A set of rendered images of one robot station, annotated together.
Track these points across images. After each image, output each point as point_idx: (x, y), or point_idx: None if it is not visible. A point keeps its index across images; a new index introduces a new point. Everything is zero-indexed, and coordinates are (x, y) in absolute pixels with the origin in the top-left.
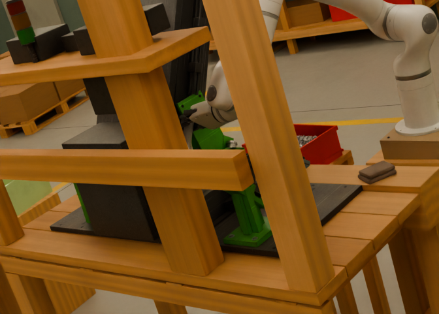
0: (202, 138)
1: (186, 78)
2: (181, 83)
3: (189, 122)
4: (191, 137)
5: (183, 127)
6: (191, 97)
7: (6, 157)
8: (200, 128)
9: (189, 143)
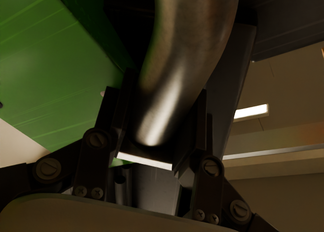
0: (33, 24)
1: (140, 193)
2: (161, 186)
3: (208, 175)
4: (170, 65)
5: (138, 50)
6: (121, 161)
7: None
8: (97, 130)
9: (203, 23)
